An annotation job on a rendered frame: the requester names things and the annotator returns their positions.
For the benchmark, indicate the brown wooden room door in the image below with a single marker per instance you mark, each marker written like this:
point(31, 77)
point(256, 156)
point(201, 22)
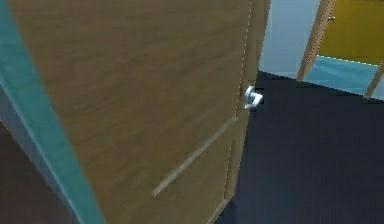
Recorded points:
point(140, 86)

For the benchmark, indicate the yellow room door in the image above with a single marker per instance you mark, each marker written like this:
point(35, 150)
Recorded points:
point(356, 30)

